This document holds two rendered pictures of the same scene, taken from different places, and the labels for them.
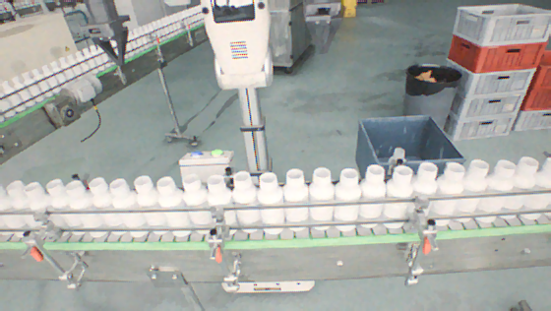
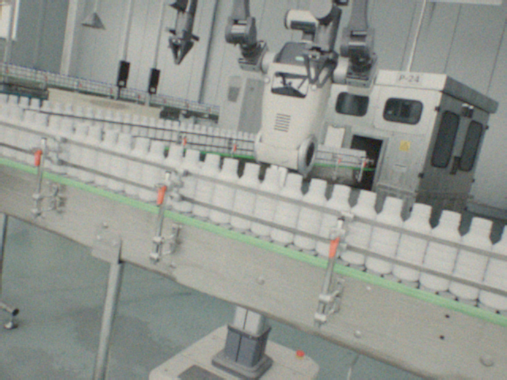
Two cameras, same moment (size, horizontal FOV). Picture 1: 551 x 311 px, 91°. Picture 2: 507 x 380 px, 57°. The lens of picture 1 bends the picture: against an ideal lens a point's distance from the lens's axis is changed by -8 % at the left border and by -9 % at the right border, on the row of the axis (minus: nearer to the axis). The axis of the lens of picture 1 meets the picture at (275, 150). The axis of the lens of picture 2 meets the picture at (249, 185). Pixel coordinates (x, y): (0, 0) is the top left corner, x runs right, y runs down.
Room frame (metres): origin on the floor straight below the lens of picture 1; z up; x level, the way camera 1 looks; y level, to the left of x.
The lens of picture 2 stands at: (-0.60, -0.46, 1.28)
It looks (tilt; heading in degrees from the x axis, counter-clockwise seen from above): 8 degrees down; 21
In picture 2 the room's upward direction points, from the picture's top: 11 degrees clockwise
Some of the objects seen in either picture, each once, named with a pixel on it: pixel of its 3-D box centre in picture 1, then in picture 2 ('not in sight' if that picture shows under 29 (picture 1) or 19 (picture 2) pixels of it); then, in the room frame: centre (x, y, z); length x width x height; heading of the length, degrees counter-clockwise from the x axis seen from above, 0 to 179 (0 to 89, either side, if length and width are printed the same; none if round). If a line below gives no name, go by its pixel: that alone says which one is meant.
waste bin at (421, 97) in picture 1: (426, 105); not in sight; (2.24, -1.39, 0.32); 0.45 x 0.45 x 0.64
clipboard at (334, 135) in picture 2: not in sight; (333, 139); (4.44, 0.61, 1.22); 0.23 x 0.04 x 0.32; 68
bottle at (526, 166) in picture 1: (515, 188); (472, 257); (0.45, -0.57, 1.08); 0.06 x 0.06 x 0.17
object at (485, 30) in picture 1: (502, 24); not in sight; (2.30, -1.94, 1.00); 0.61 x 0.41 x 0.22; 93
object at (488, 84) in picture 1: (485, 75); not in sight; (2.30, -1.94, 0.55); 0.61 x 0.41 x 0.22; 93
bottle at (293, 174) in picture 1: (296, 200); (246, 195); (0.49, -0.04, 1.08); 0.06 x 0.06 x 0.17
